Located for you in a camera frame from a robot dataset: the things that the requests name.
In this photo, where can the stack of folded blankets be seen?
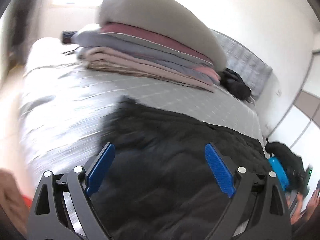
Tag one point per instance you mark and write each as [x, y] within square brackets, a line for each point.
[112, 42]

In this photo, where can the blue plastic stool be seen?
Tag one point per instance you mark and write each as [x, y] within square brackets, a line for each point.
[278, 170]

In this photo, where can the grey padded headboard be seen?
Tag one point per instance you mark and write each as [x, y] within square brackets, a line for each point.
[247, 62]

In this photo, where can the bed with grey quilted bedspread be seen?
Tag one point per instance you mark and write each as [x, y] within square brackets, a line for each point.
[75, 92]

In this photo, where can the person's right hand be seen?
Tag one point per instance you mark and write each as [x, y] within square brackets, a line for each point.
[296, 210]

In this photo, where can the beige folded quilt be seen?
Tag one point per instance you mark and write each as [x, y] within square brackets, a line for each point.
[125, 62]

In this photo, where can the crumpled black puffer jacket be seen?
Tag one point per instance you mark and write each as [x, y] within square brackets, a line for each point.
[235, 85]

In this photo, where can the large black puffer jacket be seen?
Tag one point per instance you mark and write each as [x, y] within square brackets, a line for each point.
[162, 155]

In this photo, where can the brown cloth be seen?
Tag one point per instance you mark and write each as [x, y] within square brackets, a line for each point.
[11, 200]

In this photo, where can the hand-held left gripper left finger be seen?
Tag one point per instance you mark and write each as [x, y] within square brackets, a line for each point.
[100, 170]

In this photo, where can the maroon folded quilt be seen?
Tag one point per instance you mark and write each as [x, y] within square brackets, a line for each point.
[150, 36]

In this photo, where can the black garment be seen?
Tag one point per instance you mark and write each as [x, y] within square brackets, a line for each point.
[285, 152]

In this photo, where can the white wall socket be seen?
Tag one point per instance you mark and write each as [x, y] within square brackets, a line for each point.
[278, 92]

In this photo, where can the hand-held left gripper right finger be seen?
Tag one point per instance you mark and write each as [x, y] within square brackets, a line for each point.
[220, 170]

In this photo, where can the pink folded blanket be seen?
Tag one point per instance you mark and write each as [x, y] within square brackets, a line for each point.
[207, 72]

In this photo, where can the white wardrobe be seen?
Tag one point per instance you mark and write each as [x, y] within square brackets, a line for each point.
[307, 120]

